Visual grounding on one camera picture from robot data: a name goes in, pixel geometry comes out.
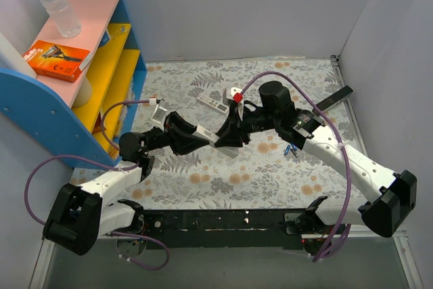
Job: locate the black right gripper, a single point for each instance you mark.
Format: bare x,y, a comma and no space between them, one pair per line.
241,124

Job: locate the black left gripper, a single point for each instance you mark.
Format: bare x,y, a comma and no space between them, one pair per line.
172,130

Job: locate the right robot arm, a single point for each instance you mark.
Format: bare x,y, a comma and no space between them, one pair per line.
388,196

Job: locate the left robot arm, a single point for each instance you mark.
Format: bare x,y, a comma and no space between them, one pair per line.
81,214

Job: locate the white air conditioner remote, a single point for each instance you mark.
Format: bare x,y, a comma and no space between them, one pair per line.
213,104

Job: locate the floral table mat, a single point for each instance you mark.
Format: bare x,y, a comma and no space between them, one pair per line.
308,130

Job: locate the blue shelf unit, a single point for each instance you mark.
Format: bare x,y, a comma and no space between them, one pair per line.
78,120

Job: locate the black rectangular box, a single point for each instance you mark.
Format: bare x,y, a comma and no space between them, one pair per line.
334,99

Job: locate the orange razor box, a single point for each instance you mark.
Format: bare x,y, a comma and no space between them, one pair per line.
59,62

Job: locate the clear plastic bottle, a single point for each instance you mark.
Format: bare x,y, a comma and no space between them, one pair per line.
64,17

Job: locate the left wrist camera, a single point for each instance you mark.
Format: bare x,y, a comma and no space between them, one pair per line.
159,115

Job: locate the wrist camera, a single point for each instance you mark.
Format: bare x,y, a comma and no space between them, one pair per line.
159,115
234,95

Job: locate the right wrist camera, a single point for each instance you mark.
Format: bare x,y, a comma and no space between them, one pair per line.
234,95

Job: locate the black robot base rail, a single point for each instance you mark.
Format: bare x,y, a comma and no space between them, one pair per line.
286,228

